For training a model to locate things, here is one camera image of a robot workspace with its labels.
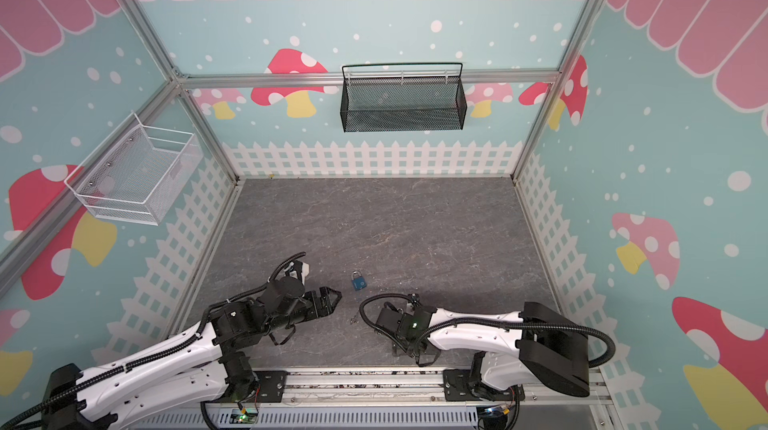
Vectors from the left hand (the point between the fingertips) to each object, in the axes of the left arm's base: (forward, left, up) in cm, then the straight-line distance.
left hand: (329, 305), depth 77 cm
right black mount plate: (-17, -33, -10) cm, 38 cm away
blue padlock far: (+11, -6, -10) cm, 16 cm away
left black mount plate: (-17, +13, -9) cm, 23 cm away
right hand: (-7, -20, -10) cm, 24 cm away
